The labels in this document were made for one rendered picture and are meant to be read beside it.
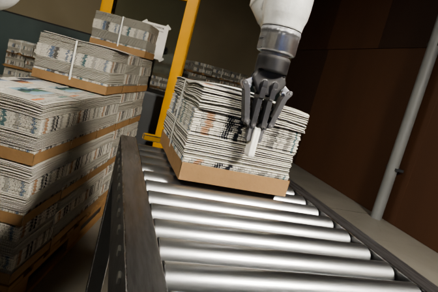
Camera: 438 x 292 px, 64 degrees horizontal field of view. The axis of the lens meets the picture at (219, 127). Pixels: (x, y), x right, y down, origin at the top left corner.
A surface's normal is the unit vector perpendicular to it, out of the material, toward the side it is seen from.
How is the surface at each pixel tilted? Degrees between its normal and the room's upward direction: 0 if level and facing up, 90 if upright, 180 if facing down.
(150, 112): 90
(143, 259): 0
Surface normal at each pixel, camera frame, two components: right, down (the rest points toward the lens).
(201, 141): 0.28, 0.18
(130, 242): 0.25, -0.96
